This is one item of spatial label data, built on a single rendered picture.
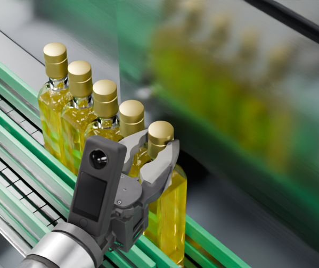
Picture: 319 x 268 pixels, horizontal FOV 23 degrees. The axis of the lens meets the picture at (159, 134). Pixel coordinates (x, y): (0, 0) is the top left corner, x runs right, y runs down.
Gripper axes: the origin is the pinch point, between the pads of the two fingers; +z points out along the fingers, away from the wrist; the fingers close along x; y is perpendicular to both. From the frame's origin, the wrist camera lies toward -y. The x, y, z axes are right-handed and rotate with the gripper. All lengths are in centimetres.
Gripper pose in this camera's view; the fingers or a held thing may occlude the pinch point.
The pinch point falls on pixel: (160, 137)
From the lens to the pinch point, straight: 102.7
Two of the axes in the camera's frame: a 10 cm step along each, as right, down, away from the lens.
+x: 8.6, 3.7, -3.7
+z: 5.2, -6.0, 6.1
